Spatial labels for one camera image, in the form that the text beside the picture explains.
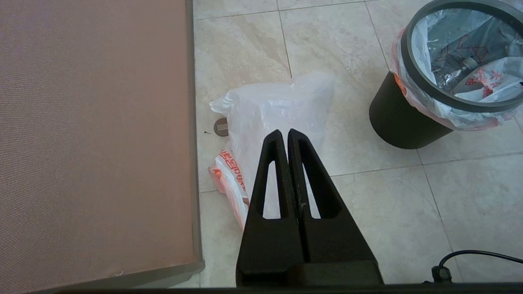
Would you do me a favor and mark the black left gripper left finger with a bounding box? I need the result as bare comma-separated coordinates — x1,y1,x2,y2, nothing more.
236,130,305,286

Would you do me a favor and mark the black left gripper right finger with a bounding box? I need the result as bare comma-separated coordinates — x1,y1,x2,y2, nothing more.
288,129,378,266

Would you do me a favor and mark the white plastic bag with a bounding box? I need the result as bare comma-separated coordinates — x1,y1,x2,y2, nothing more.
208,73,337,231

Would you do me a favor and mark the white red-print trash bag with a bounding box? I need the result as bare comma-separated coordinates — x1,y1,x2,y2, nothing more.
390,6,523,131

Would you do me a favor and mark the grey trash can ring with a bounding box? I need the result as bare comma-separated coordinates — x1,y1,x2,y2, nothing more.
400,0,523,113

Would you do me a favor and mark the black ribbed trash can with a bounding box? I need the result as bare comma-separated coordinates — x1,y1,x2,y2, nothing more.
369,0,523,149

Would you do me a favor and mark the grey-capped plastic bottle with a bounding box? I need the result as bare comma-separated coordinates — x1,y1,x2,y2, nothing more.
439,57,478,92

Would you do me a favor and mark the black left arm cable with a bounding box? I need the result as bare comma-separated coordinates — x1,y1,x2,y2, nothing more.
431,250,523,283

